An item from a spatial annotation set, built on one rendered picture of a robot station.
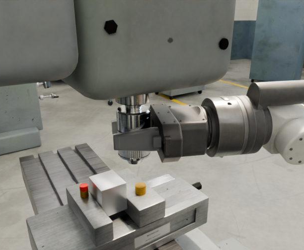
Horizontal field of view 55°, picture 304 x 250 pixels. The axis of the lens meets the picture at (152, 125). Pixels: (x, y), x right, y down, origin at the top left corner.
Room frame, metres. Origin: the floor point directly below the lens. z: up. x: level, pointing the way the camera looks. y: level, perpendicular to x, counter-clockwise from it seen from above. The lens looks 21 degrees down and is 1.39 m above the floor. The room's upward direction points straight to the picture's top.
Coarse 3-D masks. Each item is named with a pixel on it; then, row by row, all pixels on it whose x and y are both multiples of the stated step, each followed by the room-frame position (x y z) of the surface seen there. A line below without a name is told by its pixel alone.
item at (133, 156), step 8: (120, 120) 0.36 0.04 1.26; (144, 120) 0.36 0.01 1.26; (120, 128) 0.36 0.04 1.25; (128, 128) 0.36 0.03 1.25; (136, 128) 0.36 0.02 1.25; (120, 152) 0.36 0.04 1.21; (128, 152) 0.36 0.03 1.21; (136, 152) 0.36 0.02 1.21; (144, 152) 0.36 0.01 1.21; (128, 160) 0.36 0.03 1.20; (136, 160) 0.36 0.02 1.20
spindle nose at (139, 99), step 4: (132, 96) 0.35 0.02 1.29; (136, 96) 0.36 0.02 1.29; (140, 96) 0.36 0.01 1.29; (144, 96) 0.36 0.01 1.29; (148, 96) 0.37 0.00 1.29; (116, 100) 0.37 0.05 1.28; (120, 100) 0.36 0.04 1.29; (124, 100) 0.36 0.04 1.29; (128, 100) 0.36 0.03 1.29; (132, 100) 0.35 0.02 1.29; (136, 100) 0.36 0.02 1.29; (140, 100) 0.36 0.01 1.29; (144, 100) 0.36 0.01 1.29; (148, 100) 0.37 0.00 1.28; (124, 104) 0.36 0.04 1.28; (128, 104) 0.36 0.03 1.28; (132, 104) 0.35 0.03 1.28; (136, 104) 0.36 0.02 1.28; (140, 104) 0.36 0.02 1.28
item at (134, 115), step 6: (120, 108) 0.38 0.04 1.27; (144, 108) 0.38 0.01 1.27; (120, 114) 0.36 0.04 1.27; (126, 114) 0.36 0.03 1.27; (132, 114) 0.36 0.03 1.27; (138, 114) 0.36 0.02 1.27; (144, 114) 0.36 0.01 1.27; (150, 114) 0.38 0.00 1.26; (126, 120) 0.36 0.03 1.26; (132, 120) 0.36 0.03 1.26; (138, 120) 0.36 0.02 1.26
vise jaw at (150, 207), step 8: (120, 176) 0.55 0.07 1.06; (128, 176) 0.55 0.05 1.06; (136, 176) 0.55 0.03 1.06; (128, 184) 0.52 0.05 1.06; (128, 192) 0.49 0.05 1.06; (152, 192) 0.49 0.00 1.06; (128, 200) 0.47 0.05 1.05; (136, 200) 0.46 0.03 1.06; (144, 200) 0.46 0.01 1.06; (152, 200) 0.46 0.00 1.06; (160, 200) 0.46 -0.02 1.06; (128, 208) 0.47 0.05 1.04; (136, 208) 0.44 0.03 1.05; (144, 208) 0.44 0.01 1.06; (152, 208) 0.45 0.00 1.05; (160, 208) 0.46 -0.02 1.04; (136, 216) 0.44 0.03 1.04; (144, 216) 0.44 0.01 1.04; (152, 216) 0.45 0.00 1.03; (160, 216) 0.46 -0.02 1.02; (144, 224) 0.44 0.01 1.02
